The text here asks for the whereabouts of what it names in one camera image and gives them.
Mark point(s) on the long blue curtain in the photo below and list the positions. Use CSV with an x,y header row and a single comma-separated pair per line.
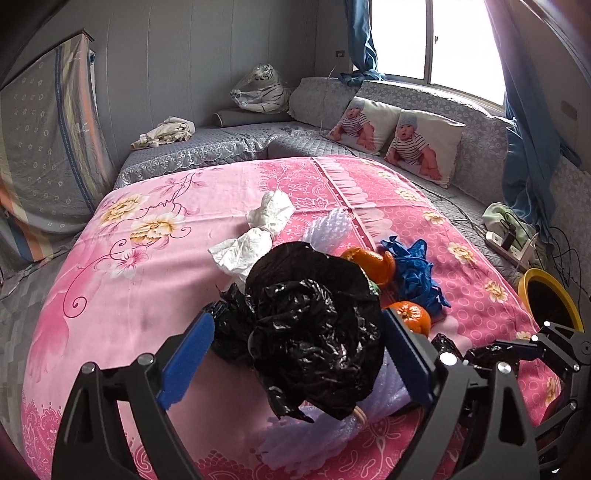
x,y
521,138

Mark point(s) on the white tiger plush toy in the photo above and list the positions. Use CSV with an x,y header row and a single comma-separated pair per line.
x,y
265,90

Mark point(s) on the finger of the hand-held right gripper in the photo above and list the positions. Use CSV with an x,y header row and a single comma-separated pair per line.
x,y
572,429
554,341

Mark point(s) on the white power strip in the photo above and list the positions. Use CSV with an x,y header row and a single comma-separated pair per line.
x,y
503,249

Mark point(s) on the pink floral blanket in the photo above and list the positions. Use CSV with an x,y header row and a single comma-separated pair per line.
x,y
161,286

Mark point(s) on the large black plastic bag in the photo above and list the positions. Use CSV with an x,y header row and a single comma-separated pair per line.
x,y
304,323

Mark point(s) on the grey bolster pillow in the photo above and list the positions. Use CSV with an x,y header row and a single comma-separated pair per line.
x,y
240,117

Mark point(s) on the yellow rimmed trash bin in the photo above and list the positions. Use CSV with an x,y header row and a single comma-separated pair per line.
x,y
531,279

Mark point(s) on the crumpled white tissue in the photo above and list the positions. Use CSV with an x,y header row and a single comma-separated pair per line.
x,y
249,249

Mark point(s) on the light green cloth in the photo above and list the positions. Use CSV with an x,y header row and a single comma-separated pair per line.
x,y
496,214

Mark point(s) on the crumpled beige cloth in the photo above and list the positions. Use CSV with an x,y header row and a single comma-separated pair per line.
x,y
164,131

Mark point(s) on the window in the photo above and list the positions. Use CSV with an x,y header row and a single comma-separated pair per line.
x,y
461,41

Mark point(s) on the grey quilted sofa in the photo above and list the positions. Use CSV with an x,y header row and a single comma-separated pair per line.
x,y
295,143

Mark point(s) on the crumpled blue plastic bag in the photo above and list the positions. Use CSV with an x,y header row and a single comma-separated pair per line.
x,y
415,267

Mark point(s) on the small black plastic bag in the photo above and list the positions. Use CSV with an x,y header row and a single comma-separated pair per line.
x,y
478,355

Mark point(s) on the short blue curtain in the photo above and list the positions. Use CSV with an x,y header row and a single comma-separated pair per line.
x,y
362,41

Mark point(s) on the green snack packet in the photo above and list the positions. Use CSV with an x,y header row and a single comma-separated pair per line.
x,y
375,287

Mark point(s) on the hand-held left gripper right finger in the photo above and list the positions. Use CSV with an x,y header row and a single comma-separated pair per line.
x,y
408,360

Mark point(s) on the beige rubber band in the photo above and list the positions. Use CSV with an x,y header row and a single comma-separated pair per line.
x,y
361,415

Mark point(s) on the orange peel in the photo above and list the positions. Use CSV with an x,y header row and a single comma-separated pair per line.
x,y
378,267

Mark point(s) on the whole tangerine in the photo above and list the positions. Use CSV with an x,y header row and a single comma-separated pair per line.
x,y
411,316

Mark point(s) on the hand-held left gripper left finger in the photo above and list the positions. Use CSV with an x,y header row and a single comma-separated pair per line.
x,y
187,360

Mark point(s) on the striped fabric covered board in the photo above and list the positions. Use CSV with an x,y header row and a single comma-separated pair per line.
x,y
51,138

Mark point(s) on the baby print pillow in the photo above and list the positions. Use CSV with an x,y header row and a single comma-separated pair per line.
x,y
425,147
364,122

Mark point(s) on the black charger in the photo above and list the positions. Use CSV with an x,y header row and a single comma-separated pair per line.
x,y
509,237

